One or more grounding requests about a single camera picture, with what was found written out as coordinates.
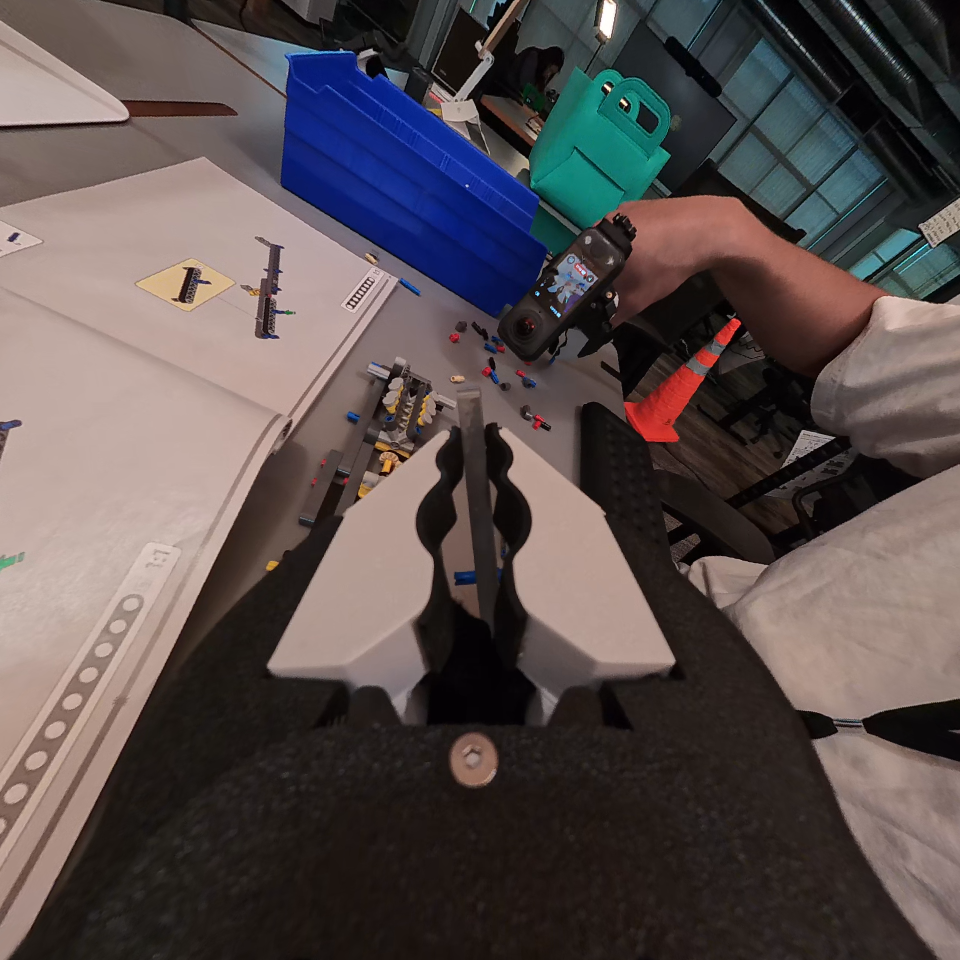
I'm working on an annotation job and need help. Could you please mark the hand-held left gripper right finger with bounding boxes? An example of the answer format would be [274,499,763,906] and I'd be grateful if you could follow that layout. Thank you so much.
[482,424,678,724]

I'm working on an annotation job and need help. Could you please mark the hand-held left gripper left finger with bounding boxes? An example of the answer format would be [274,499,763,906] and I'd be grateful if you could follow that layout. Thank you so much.
[267,427,477,724]

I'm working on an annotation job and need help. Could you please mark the long dark grey lego beam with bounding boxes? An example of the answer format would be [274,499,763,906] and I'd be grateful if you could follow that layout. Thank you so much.
[456,386,504,627]

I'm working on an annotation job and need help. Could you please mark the person's right forearm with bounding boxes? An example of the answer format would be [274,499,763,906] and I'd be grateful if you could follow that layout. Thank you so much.
[697,217,897,380]

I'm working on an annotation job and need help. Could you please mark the scattered small lego pieces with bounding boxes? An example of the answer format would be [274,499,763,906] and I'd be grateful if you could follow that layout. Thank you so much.
[363,251,554,434]

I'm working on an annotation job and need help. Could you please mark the partly built lego chassis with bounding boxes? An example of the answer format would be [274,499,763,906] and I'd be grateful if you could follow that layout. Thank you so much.
[298,358,460,530]

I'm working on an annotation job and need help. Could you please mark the person's right hand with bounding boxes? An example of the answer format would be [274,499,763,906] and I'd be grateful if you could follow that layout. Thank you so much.
[609,196,760,325]

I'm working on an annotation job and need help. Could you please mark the black dimpled mat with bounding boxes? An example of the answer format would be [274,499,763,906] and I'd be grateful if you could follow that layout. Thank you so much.
[579,402,680,575]

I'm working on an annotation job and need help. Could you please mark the teal felt bag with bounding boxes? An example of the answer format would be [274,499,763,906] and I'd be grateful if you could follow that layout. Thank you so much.
[528,67,672,258]

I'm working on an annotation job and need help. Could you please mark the orange traffic cone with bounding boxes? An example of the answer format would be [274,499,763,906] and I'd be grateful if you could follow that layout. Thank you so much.
[624,317,744,444]

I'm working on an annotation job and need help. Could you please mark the blue plastic bin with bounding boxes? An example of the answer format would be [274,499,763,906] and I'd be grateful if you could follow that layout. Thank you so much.
[281,51,549,318]

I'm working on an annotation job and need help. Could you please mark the white desk stand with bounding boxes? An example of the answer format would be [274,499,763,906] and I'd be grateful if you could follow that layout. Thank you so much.
[441,45,498,144]

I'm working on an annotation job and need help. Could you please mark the open instruction booklet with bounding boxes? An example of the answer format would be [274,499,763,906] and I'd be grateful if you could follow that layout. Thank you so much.
[0,156,399,935]

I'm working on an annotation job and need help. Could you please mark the black lanyard strap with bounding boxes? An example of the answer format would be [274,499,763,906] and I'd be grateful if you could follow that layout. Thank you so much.
[798,708,960,759]

